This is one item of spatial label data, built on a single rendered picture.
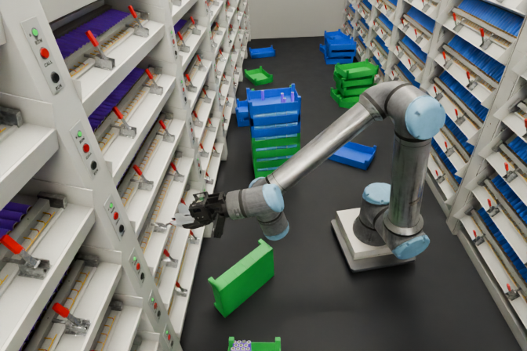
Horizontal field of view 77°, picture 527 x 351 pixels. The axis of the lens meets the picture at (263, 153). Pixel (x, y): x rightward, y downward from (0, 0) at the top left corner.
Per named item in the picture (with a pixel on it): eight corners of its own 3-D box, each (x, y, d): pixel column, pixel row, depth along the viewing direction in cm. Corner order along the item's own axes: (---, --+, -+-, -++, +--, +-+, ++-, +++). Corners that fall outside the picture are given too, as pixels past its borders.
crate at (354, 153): (375, 154, 233) (376, 145, 229) (365, 170, 220) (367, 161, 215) (335, 143, 247) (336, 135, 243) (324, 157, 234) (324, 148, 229)
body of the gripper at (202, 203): (190, 193, 109) (225, 186, 107) (201, 211, 114) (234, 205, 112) (186, 210, 103) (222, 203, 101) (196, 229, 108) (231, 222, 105)
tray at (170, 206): (192, 165, 152) (194, 149, 146) (152, 285, 102) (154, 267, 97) (147, 156, 149) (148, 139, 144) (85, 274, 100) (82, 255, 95)
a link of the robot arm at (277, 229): (283, 212, 121) (274, 190, 113) (294, 237, 112) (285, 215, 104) (259, 222, 121) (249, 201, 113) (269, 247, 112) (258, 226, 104)
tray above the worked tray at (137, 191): (184, 129, 140) (187, 100, 132) (135, 244, 91) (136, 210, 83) (136, 118, 138) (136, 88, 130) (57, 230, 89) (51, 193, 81)
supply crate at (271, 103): (294, 95, 209) (294, 83, 205) (300, 110, 193) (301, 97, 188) (247, 99, 207) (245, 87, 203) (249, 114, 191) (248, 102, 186)
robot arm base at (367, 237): (377, 211, 173) (380, 198, 167) (401, 239, 158) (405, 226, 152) (345, 222, 168) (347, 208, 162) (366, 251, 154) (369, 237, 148)
